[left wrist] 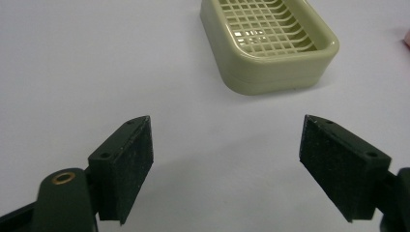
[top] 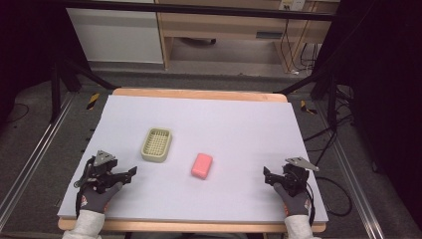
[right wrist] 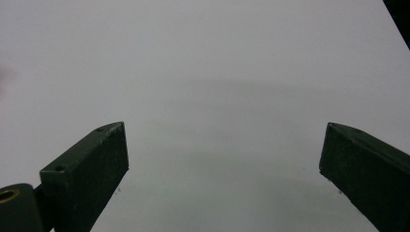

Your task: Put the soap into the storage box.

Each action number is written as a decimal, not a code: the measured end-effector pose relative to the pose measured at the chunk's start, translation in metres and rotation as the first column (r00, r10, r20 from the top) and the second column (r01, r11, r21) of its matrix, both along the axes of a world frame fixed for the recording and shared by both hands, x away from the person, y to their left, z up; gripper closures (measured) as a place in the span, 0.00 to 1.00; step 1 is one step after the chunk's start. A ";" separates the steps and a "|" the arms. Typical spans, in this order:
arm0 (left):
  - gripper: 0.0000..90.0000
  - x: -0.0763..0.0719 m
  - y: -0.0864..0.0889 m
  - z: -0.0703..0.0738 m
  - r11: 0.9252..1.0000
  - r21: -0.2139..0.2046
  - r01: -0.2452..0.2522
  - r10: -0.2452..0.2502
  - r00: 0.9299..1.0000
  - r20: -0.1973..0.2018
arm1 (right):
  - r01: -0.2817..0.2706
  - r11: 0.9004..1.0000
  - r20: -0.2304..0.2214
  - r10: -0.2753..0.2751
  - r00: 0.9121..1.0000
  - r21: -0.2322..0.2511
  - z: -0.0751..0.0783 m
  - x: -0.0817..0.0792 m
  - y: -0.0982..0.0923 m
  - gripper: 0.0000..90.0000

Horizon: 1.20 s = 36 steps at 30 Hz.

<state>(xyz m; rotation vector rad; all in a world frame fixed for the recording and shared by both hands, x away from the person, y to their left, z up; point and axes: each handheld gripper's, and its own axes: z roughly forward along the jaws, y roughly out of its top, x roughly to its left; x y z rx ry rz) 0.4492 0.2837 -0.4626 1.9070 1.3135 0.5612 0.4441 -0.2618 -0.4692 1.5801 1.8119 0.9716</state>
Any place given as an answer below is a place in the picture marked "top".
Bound black floor cable bundle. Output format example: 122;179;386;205
302;84;355;167

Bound white cabinet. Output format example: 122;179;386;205
66;7;164;65

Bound person's left hand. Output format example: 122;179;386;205
77;181;124;215

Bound person's right hand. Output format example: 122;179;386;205
273;181;314;217

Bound white power strip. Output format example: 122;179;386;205
279;0;306;12

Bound light wooden desk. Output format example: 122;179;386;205
154;0;340;74

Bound black metal stand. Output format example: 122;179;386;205
274;70;340;131
49;55;119;124

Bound black looped floor cable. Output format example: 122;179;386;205
314;175;353;218

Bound beige slotted soap dish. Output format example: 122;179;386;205
140;126;173;163

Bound black cables under desk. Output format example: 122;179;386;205
279;19;320;74

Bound yellow black floor tape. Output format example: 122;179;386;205
300;100;318;117
86;92;101;112

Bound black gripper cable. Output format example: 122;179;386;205
75;157;95;220
304;180;317;228

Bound black horizontal frame bar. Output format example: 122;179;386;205
43;0;336;22

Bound thin black floor cable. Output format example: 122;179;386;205
5;103;31;125

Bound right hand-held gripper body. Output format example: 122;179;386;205
269;156;320;197

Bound white foam mat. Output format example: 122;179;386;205
56;95;329;224

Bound metal floor rail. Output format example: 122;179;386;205
314;99;388;239
0;93;77;231

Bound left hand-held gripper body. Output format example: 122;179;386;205
74;149;129;194

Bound pink soap bar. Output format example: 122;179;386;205
190;152;214;180

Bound wooden table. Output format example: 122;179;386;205
57;87;327;234

